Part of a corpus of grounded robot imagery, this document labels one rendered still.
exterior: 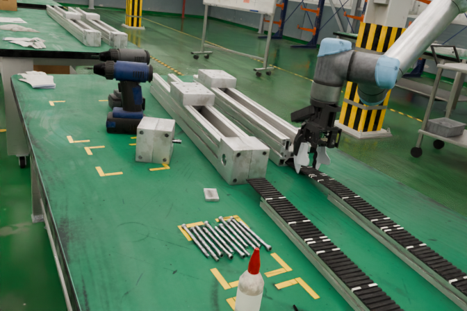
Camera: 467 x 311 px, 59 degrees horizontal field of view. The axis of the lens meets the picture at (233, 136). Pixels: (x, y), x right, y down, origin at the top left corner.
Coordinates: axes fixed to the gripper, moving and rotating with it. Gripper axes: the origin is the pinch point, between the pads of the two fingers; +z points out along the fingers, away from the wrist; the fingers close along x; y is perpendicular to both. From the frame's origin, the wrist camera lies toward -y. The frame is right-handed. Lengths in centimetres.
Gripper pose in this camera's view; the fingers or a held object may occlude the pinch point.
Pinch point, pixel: (306, 167)
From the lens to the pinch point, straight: 117.1
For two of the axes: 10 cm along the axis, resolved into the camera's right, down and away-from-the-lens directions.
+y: 3.9, 3.5, -8.5
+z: -1.2, 9.4, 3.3
